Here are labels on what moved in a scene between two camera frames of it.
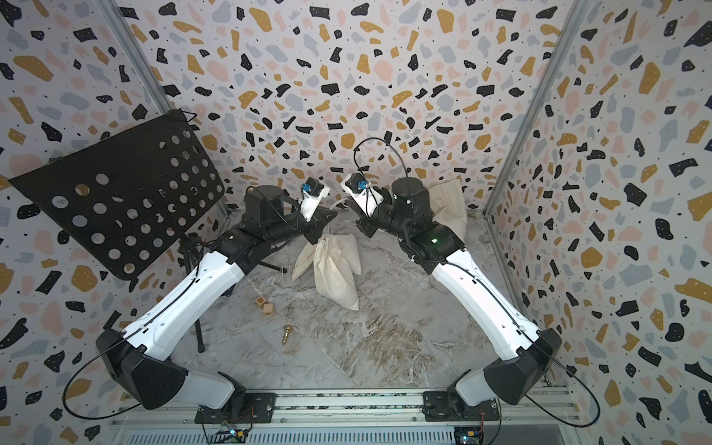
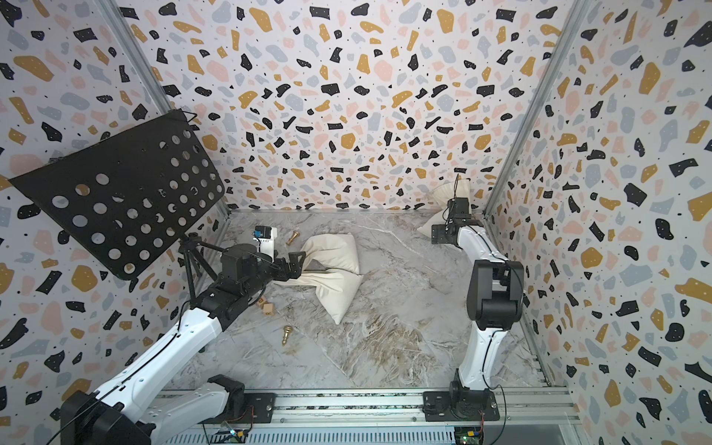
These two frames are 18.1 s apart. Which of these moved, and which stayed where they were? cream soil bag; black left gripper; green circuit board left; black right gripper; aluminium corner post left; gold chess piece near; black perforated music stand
Moved: black left gripper; black right gripper; cream soil bag
Stayed: gold chess piece near; green circuit board left; aluminium corner post left; black perforated music stand
